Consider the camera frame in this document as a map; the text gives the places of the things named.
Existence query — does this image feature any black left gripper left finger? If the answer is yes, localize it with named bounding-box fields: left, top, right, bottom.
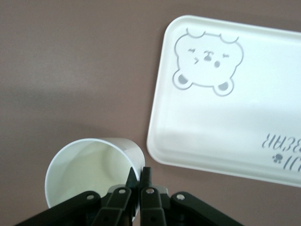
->
left=14, top=166, right=140, bottom=226

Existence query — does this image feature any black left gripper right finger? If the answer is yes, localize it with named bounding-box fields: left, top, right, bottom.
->
left=140, top=166, right=246, bottom=226

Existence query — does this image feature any white bear print tray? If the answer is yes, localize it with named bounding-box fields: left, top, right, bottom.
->
left=146, top=15, right=301, bottom=192

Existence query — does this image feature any brown table cover mat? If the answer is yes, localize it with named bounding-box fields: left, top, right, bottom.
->
left=0, top=0, right=301, bottom=226

